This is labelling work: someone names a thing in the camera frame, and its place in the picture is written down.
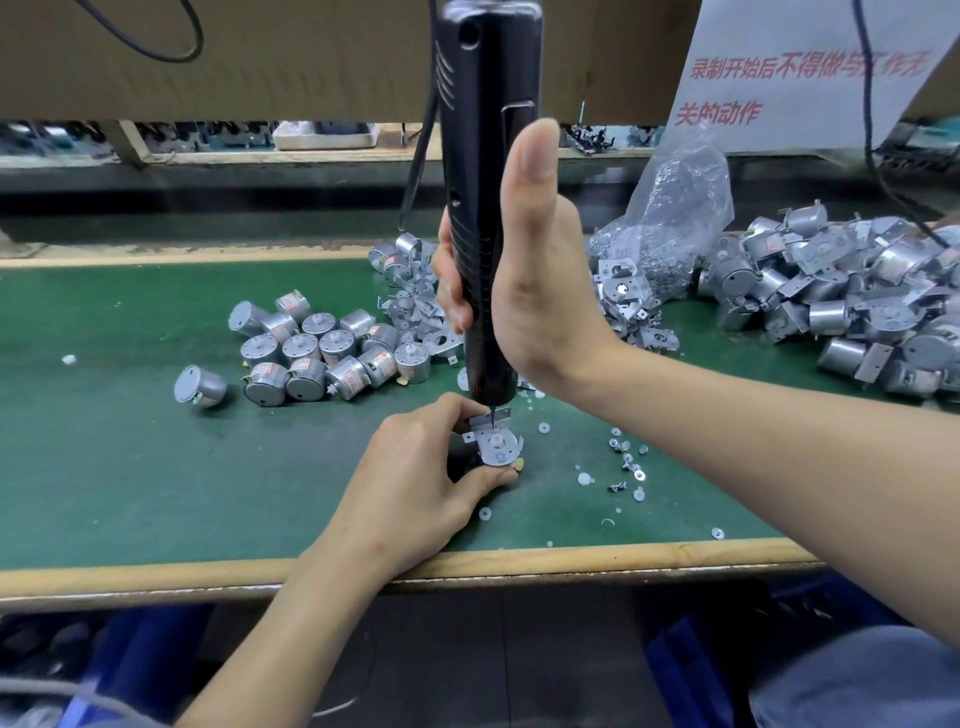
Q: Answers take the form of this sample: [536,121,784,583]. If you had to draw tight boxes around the person's right hand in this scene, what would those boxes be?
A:
[432,117,632,414]

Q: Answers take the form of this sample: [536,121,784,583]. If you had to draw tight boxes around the person's left hand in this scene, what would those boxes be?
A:
[322,393,524,587]

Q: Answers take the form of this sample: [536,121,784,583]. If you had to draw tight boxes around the silver round motor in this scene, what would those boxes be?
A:
[462,424,527,474]

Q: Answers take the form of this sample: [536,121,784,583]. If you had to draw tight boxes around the silver metal bracket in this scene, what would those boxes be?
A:
[465,408,519,449]

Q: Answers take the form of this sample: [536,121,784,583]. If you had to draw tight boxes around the pile of metal brackets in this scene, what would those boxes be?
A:
[370,229,684,395]

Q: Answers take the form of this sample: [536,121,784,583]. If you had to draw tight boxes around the black electric screwdriver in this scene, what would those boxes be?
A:
[435,0,546,410]

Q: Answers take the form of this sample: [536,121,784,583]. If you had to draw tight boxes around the pile of silver motors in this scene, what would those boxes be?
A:
[172,289,437,410]

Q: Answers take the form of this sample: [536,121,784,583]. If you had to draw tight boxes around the pile of assembled motors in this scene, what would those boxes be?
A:
[697,199,960,399]

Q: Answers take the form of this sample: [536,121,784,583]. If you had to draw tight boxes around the person's left forearm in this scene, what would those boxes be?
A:
[177,547,429,728]

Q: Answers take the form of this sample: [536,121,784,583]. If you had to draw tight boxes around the person's right forearm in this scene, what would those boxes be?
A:
[577,352,960,647]

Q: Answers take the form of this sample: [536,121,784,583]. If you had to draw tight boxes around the small clear plastic bag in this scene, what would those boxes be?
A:
[588,138,737,302]

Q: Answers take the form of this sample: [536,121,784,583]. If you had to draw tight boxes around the scatter of small silver screws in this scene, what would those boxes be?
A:
[480,405,729,542]

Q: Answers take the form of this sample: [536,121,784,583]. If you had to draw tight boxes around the blue plastic bin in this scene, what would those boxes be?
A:
[67,607,212,728]

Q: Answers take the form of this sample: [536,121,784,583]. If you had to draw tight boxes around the white paper sign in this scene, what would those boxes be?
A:
[663,0,944,155]

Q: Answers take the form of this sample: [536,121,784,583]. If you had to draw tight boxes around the green bench mat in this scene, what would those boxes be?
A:
[0,258,960,572]

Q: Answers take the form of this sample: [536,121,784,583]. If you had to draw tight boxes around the dark blue crate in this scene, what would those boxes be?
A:
[645,573,902,728]

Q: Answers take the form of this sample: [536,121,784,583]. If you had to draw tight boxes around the brown back panel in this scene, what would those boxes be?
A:
[0,0,707,125]

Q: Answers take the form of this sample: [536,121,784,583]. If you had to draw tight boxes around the grey blue trousers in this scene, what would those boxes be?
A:
[750,622,960,728]

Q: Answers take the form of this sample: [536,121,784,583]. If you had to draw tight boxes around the black hanging cable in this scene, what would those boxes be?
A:
[397,90,444,234]

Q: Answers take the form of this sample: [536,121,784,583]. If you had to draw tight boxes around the black looped cable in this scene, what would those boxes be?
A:
[75,0,206,65]

